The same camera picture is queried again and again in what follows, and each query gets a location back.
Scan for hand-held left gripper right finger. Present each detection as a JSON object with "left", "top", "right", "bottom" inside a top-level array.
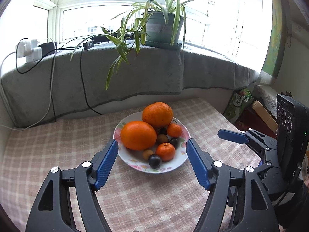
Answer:
[{"left": 186, "top": 138, "right": 277, "bottom": 232}]

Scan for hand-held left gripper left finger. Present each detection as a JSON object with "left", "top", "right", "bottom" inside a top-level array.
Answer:
[{"left": 25, "top": 139, "right": 119, "bottom": 232}]

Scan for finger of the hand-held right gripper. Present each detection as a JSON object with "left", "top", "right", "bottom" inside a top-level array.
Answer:
[
  {"left": 258, "top": 162, "right": 280, "bottom": 174},
  {"left": 218, "top": 129, "right": 278, "bottom": 155}
]

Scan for floral white plate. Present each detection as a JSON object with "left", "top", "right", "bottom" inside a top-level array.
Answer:
[{"left": 113, "top": 112, "right": 191, "bottom": 174}]

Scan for small tangerine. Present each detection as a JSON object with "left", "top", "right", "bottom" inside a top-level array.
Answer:
[
  {"left": 156, "top": 142, "right": 176, "bottom": 162},
  {"left": 167, "top": 123, "right": 183, "bottom": 138}
]

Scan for brown longan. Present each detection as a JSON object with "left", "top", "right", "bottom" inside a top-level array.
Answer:
[{"left": 142, "top": 149, "right": 154, "bottom": 161}]

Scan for large smooth oval orange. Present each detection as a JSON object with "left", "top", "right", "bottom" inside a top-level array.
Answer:
[{"left": 121, "top": 121, "right": 157, "bottom": 151}]

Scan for large rough mandarin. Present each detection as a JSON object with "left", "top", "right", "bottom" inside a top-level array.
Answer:
[{"left": 142, "top": 102, "right": 174, "bottom": 128}]

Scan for dark red box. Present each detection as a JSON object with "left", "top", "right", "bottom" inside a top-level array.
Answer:
[{"left": 235, "top": 109, "right": 278, "bottom": 139}]

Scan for brown cardboard box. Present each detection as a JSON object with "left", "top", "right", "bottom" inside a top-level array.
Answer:
[{"left": 251, "top": 100, "right": 278, "bottom": 131}]

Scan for green printed package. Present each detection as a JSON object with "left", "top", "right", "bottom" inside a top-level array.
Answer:
[{"left": 223, "top": 88, "right": 254, "bottom": 124}]

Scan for white lace cloth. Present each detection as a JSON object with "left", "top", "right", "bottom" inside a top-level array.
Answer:
[{"left": 257, "top": 85, "right": 278, "bottom": 118}]

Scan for pink checked tablecloth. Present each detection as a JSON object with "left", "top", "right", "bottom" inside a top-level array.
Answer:
[{"left": 0, "top": 98, "right": 266, "bottom": 232}]

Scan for grey blanket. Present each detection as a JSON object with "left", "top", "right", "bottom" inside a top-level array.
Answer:
[{"left": 0, "top": 41, "right": 260, "bottom": 128}]

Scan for grey pot saucer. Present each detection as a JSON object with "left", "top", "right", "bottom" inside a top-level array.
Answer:
[{"left": 142, "top": 40, "right": 184, "bottom": 51}]

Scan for spider plant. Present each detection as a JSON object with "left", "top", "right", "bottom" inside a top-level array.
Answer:
[{"left": 71, "top": 0, "right": 195, "bottom": 91}]

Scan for black flat device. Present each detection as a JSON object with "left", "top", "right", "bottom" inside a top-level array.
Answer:
[{"left": 93, "top": 34, "right": 136, "bottom": 43}]

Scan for grey plant pot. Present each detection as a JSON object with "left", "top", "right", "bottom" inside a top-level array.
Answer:
[{"left": 142, "top": 11, "right": 185, "bottom": 45}]

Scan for black power adapter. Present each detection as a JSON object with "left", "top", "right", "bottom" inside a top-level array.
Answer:
[{"left": 39, "top": 42, "right": 58, "bottom": 52}]

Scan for white power adapter plugs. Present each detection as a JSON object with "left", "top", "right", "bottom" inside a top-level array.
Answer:
[{"left": 16, "top": 39, "right": 42, "bottom": 63}]

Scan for black cable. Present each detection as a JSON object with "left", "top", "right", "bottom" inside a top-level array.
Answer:
[
  {"left": 80, "top": 48, "right": 103, "bottom": 116},
  {"left": 16, "top": 46, "right": 85, "bottom": 122}
]

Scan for green wall poster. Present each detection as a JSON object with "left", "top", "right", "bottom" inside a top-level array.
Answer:
[{"left": 262, "top": 5, "right": 290, "bottom": 78}]

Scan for white wall socket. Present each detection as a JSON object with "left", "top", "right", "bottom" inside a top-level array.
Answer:
[{"left": 291, "top": 23, "right": 303, "bottom": 35}]

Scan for white cable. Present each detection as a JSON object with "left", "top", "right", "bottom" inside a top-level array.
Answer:
[{"left": 0, "top": 37, "right": 57, "bottom": 131}]

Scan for white window frame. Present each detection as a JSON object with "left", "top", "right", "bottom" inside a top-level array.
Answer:
[{"left": 34, "top": 0, "right": 266, "bottom": 61}]

